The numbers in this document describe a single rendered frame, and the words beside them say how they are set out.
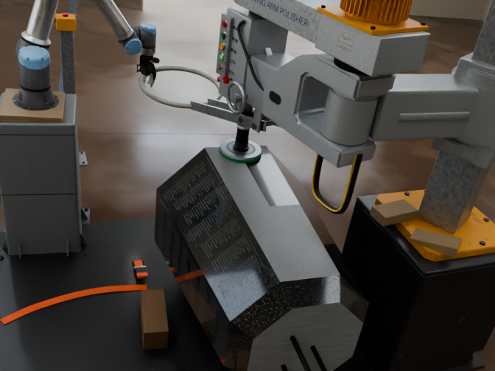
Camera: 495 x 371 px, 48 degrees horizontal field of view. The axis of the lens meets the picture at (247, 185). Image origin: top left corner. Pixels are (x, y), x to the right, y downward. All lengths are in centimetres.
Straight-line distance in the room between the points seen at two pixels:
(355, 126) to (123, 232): 191
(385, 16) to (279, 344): 124
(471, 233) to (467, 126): 58
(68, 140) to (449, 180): 189
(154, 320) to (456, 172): 158
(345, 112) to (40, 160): 169
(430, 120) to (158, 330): 158
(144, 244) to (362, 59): 201
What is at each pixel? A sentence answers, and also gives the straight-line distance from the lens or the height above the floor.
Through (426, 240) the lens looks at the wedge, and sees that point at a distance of 256.
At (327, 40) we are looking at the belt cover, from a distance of 206.
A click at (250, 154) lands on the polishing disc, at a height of 86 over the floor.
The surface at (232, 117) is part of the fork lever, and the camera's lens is 274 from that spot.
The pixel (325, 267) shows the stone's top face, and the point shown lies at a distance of 218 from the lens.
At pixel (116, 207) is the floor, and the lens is 382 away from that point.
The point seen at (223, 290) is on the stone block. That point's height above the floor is 67.
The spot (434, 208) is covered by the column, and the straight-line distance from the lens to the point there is 269.
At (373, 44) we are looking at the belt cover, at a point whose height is 168.
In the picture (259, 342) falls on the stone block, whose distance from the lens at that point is 214.
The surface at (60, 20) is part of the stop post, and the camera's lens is 389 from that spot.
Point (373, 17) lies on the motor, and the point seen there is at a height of 175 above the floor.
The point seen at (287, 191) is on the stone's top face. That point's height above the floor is 83.
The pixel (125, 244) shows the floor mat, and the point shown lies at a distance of 348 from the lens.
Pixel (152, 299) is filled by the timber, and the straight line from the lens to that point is 295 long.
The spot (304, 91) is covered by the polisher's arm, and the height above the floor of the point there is 137.
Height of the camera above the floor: 218
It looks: 32 degrees down
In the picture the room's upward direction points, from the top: 8 degrees clockwise
